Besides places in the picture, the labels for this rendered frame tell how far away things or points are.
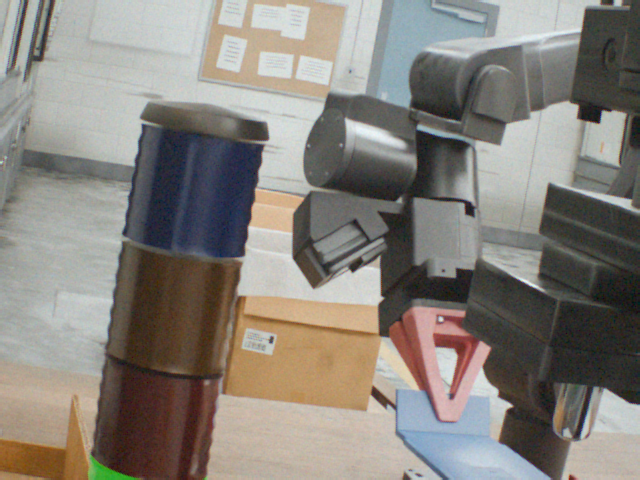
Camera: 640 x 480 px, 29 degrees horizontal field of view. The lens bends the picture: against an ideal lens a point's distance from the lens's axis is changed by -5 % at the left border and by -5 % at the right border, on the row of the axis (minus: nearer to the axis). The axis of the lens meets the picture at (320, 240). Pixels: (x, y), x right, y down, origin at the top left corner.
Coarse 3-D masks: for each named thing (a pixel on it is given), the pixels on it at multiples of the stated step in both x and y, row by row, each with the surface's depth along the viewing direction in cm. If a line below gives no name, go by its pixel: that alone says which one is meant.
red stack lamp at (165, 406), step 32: (128, 384) 37; (160, 384) 37; (192, 384) 38; (96, 416) 39; (128, 416) 37; (160, 416) 37; (192, 416) 38; (96, 448) 38; (128, 448) 38; (160, 448) 38; (192, 448) 38
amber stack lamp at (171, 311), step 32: (128, 256) 37; (160, 256) 37; (192, 256) 38; (128, 288) 37; (160, 288) 37; (192, 288) 37; (224, 288) 38; (128, 320) 37; (160, 320) 37; (192, 320) 37; (224, 320) 38; (128, 352) 37; (160, 352) 37; (192, 352) 37; (224, 352) 38
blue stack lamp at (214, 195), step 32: (160, 128) 37; (160, 160) 37; (192, 160) 36; (224, 160) 37; (256, 160) 38; (160, 192) 37; (192, 192) 37; (224, 192) 37; (128, 224) 38; (160, 224) 37; (192, 224) 37; (224, 224) 37; (224, 256) 37
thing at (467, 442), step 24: (408, 408) 87; (432, 408) 88; (480, 408) 89; (408, 432) 86; (432, 432) 87; (456, 432) 87; (480, 432) 88; (432, 456) 81; (456, 456) 81; (480, 456) 82; (504, 456) 83
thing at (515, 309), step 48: (576, 192) 61; (576, 240) 60; (624, 240) 55; (480, 288) 61; (528, 288) 56; (576, 288) 57; (624, 288) 56; (480, 336) 60; (528, 336) 55; (576, 336) 54; (624, 336) 54; (576, 384) 54; (624, 384) 55; (576, 432) 55
